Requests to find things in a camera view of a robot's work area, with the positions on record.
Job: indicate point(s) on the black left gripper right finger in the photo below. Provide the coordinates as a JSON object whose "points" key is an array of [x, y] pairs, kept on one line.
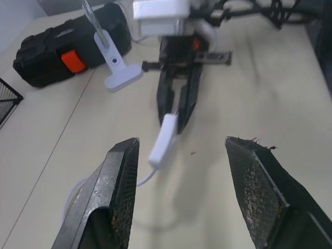
{"points": [[262, 197]]}

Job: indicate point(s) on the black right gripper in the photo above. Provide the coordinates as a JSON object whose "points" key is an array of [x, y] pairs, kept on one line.
{"points": [[179, 52]]}

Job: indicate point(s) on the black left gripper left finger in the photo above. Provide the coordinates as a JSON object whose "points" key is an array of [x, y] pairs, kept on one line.
{"points": [[103, 197]]}

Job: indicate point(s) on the black case with orange latch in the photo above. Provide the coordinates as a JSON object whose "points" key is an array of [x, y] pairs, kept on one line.
{"points": [[46, 59]]}

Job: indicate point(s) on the white bracket stand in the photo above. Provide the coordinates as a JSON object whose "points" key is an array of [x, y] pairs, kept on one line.
{"points": [[116, 67]]}

